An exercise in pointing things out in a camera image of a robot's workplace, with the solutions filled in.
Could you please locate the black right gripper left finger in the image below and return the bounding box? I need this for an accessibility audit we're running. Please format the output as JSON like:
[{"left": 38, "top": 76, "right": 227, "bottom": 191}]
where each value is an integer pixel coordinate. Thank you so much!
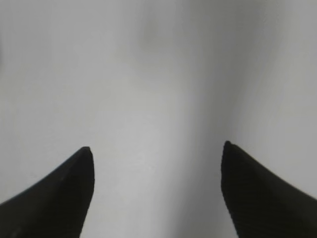
[{"left": 0, "top": 147, "right": 95, "bottom": 238}]

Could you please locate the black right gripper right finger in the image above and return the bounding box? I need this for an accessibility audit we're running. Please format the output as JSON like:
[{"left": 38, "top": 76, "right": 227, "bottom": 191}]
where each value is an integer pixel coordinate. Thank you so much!
[{"left": 221, "top": 141, "right": 317, "bottom": 238}]

